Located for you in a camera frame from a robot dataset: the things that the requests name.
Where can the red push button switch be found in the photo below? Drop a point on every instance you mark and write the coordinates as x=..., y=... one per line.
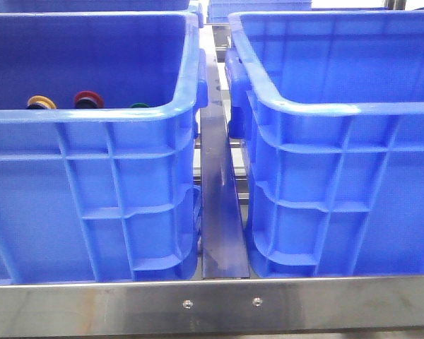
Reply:
x=87, y=99

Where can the yellow push button switch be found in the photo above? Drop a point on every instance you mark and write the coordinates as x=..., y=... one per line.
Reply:
x=40, y=102

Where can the steel divider bar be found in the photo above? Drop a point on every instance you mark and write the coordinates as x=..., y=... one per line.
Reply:
x=224, y=252

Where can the left blue plastic bin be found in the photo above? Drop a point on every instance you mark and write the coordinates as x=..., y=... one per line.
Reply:
x=99, y=195

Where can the blue plastic bin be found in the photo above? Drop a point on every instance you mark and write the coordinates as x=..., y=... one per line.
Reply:
x=330, y=108
x=99, y=195

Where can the right blue plastic bin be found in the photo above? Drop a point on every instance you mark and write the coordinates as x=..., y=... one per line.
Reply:
x=330, y=108

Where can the rear right blue bin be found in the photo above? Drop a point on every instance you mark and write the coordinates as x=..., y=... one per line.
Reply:
x=218, y=11

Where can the rear left blue bin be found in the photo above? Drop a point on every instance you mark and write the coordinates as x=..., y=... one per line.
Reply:
x=51, y=6

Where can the green push button switch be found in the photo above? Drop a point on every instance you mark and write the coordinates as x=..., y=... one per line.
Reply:
x=139, y=105

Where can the steel front rail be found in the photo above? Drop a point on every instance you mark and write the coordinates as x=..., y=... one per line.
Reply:
x=248, y=306

